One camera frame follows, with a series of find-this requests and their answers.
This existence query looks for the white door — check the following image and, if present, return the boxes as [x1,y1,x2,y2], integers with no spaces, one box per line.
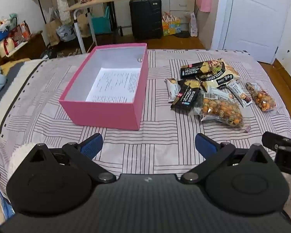
[210,0,291,65]

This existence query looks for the teal bag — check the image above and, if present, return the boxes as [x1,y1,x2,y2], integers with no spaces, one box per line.
[90,6,112,35]

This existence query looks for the striped bed sheet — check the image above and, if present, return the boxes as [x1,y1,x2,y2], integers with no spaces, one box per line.
[0,49,291,201]

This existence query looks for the white gift bag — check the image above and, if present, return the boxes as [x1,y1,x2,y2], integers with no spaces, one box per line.
[0,37,15,58]

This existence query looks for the small white snack bar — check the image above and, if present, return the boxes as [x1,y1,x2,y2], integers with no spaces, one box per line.
[227,82,253,108]
[165,78,183,103]

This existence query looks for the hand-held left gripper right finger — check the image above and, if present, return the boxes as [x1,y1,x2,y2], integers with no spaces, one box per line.
[181,133,272,183]

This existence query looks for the small clear peanut bag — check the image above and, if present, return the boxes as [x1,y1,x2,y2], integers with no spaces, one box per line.
[244,81,277,112]

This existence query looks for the black snack packet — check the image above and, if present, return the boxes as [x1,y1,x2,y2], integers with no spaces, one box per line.
[180,62,223,78]
[170,79,202,111]

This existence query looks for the beige instant noodle packet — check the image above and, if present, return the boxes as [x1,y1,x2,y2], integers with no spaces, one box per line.
[200,58,241,91]

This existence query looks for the white fluffy garment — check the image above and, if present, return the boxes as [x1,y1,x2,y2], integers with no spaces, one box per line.
[8,143,37,176]

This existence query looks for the red snack boxes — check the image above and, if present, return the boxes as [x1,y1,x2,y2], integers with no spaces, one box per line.
[11,20,31,42]

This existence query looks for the patterned slippers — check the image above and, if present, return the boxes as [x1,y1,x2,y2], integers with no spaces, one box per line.
[62,47,83,56]

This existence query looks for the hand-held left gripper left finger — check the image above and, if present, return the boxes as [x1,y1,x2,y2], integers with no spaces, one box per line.
[24,133,117,183]

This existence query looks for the black suitcase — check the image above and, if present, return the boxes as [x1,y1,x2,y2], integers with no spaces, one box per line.
[129,0,162,40]

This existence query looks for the wooden side table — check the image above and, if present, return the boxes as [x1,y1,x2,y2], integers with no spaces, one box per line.
[64,0,141,54]

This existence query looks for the low wooden cabinet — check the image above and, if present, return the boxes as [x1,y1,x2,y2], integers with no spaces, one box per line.
[0,30,48,66]

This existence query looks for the large clear peanut bag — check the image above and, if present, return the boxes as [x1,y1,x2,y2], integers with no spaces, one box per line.
[193,87,244,128]

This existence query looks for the printed paper sheet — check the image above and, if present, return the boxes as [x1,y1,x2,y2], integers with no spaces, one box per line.
[86,68,141,103]

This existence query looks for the brown paper bag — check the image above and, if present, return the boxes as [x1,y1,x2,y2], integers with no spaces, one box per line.
[45,18,63,47]

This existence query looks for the colourful cardboard box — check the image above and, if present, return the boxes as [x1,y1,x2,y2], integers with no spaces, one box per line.
[162,12,181,37]

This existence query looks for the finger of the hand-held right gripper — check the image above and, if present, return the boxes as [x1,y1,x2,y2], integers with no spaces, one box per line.
[261,131,291,152]

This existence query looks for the white printed bag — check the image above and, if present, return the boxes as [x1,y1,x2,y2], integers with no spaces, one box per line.
[188,12,199,37]

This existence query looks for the yellow pillow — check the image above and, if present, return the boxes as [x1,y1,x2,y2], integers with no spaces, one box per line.
[0,58,31,76]

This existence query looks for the pink cardboard box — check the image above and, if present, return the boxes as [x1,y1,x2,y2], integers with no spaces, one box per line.
[59,43,149,131]

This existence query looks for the grey plastic bag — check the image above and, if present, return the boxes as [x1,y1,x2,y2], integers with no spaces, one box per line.
[56,24,77,42]

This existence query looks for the blue bag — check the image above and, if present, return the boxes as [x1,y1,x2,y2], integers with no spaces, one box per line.
[0,19,11,43]

